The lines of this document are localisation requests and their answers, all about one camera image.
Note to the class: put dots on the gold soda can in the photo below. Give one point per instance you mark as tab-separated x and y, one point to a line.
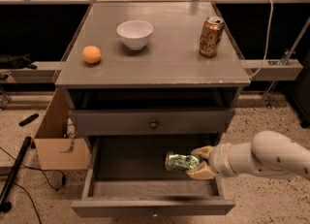
211	34

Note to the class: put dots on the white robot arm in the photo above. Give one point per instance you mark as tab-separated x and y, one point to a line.
269	154

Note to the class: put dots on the white ceramic bowl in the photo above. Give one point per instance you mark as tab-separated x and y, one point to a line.
135	34

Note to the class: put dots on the black marker on floor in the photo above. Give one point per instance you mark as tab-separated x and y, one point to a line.
28	120

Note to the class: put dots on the black cloth on rail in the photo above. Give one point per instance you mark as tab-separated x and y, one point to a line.
9	61

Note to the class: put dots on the green soda can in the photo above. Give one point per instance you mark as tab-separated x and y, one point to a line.
181	163

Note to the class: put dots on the cardboard box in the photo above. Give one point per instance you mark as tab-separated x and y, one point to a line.
56	149

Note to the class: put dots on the closed grey top drawer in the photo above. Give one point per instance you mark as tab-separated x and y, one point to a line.
150	122

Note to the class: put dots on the open grey middle drawer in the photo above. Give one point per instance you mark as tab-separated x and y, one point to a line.
127	177

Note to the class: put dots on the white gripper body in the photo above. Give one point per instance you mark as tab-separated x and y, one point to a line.
219	160

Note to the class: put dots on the black pole on floor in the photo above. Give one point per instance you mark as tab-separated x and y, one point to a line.
5	206

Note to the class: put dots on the orange fruit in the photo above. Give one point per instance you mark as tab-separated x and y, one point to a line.
91	54

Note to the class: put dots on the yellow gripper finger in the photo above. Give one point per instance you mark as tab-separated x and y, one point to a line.
204	152
201	172

